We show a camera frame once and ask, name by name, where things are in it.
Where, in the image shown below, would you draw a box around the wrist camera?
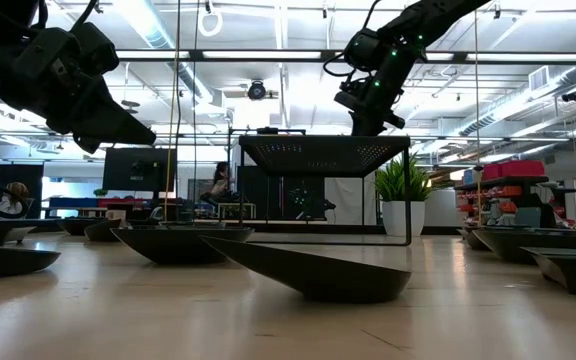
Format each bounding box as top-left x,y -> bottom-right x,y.
333,88 -> 365,109
70,22 -> 120,76

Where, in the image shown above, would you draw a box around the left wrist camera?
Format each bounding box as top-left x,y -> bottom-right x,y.
70,22 -> 120,76

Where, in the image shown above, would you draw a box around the black wavy mini plate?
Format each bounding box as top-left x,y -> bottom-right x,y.
56,217 -> 100,237
460,227 -> 492,251
83,218 -> 124,243
471,227 -> 576,265

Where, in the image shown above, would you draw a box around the metal wire shelving rack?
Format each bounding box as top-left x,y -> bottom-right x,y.
455,174 -> 576,229

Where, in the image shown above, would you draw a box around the blue red workbench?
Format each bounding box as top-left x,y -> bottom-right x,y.
47,196 -> 177,221

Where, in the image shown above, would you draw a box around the black TV monitor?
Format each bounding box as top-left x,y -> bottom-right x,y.
101,146 -> 178,193

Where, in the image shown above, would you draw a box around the white hanging ring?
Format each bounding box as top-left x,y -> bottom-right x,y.
197,9 -> 224,38

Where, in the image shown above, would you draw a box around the person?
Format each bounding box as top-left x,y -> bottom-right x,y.
0,181 -> 33,217
200,160 -> 242,206

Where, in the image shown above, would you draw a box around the black overhead camera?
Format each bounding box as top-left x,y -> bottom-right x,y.
246,79 -> 268,101

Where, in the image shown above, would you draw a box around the black partition panel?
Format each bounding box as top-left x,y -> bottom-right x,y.
0,163 -> 44,219

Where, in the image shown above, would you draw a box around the black perforated metal shelf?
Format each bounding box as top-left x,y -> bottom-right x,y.
237,134 -> 413,247

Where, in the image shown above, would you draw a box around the white panel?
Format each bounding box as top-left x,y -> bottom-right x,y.
323,175 -> 379,225

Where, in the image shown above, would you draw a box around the black background stand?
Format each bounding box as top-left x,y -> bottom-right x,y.
226,126 -> 309,224

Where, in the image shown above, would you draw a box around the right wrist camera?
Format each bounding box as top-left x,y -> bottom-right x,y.
333,88 -> 365,109

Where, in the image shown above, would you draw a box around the red storage bin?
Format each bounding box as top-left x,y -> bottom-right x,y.
500,159 -> 547,179

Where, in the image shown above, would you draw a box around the white LED light bar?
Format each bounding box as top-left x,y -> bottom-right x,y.
116,49 -> 191,60
465,52 -> 576,62
201,49 -> 323,60

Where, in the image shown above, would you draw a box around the green plant in white pot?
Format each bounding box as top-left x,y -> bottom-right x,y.
373,154 -> 434,238

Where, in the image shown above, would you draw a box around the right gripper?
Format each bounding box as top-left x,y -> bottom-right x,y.
351,58 -> 412,137

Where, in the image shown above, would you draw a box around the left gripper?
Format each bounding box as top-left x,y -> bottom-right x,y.
0,24 -> 157,155

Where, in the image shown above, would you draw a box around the black teardrop mini plate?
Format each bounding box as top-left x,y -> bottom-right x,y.
0,243 -> 62,280
110,225 -> 256,266
198,234 -> 413,304

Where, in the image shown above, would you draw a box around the black hanging cord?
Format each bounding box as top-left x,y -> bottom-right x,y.
191,0 -> 200,221

